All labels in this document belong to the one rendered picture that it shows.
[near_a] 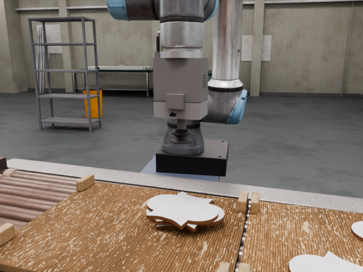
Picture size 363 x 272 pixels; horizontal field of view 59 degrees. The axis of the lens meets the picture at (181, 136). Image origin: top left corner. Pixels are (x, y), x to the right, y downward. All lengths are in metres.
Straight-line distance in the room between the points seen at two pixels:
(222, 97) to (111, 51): 11.14
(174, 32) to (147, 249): 0.36
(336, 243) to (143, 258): 0.34
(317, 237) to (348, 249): 0.05
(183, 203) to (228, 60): 0.52
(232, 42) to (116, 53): 11.06
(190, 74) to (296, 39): 10.83
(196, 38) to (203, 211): 0.32
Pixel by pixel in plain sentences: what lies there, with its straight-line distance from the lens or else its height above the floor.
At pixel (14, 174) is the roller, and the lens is 1.09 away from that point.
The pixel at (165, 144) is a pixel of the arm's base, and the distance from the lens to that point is 1.11.
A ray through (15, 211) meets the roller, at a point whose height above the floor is 0.92.
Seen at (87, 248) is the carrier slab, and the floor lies 0.94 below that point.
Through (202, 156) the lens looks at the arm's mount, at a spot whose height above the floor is 0.93.
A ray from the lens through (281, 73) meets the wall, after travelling 11.29.
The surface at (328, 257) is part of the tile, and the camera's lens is 0.60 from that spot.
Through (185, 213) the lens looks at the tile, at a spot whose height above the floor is 0.97.
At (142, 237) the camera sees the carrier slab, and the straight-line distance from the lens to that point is 0.62.
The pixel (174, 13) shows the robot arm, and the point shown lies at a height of 1.32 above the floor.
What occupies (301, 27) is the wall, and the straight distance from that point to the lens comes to 11.39.
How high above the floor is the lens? 1.25
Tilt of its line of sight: 14 degrees down
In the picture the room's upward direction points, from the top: straight up
